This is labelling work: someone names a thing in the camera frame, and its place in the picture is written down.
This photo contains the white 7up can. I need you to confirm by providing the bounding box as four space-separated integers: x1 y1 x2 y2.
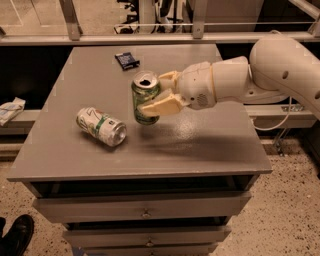
76 107 127 147

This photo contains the metal railing frame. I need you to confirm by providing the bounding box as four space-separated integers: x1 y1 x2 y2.
0 0 320 46

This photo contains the white cable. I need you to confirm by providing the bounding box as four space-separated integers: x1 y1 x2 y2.
252 96 294 132

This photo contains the grey drawer cabinet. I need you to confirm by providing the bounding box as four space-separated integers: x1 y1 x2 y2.
6 43 273 256

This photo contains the bottom grey drawer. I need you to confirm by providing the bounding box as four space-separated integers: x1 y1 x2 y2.
72 244 217 256

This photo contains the grey drawer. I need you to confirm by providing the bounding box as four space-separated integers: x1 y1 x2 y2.
72 244 217 256
63 226 231 248
33 191 251 223

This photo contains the green soda can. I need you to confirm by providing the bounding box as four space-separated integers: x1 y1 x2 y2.
131 71 160 125

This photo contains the middle grey drawer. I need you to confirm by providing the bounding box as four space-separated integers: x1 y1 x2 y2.
63 226 231 248

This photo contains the white folded cloth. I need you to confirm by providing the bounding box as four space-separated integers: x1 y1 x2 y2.
0 97 26 126

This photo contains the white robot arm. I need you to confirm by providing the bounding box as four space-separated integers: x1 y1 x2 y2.
138 33 320 118

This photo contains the top grey drawer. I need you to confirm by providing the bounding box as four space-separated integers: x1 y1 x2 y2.
33 191 251 223

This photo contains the dark blue snack packet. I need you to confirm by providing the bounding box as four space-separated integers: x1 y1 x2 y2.
115 52 140 70

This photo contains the black leather shoe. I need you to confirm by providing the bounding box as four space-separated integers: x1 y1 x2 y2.
0 214 34 256

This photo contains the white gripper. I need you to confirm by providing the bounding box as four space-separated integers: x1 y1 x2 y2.
137 62 216 117

